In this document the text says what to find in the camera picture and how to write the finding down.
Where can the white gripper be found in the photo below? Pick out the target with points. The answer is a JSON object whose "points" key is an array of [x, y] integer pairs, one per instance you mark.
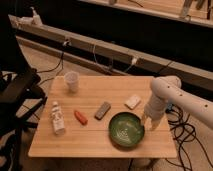
{"points": [[155, 109]]}

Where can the green ceramic bowl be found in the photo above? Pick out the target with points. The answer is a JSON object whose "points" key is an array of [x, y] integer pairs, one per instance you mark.
{"points": [[125, 129]]}

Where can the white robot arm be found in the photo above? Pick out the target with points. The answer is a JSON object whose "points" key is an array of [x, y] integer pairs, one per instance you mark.
{"points": [[167, 89]]}

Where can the white sponge block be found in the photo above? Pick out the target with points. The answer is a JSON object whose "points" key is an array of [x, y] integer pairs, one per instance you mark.
{"points": [[132, 101]]}

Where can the grey rectangular block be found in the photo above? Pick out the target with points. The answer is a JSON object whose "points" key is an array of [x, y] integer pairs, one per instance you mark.
{"points": [[104, 108]]}

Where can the wooden table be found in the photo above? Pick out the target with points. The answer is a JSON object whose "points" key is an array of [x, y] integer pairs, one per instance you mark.
{"points": [[92, 140]]}

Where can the orange carrot-shaped object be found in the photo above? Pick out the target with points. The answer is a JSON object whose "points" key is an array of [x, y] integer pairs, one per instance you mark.
{"points": [[83, 120]]}

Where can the white plastic cup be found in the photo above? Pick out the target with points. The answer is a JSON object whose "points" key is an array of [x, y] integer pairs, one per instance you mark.
{"points": [[72, 80]]}

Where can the white glue bottle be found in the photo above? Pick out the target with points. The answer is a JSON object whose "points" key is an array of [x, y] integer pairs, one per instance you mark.
{"points": [[57, 119]]}

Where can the black chair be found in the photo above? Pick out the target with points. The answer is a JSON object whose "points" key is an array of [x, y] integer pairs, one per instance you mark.
{"points": [[24, 86]]}

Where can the long metal rail beam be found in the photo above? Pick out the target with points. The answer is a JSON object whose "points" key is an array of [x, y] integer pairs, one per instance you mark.
{"points": [[145, 61]]}

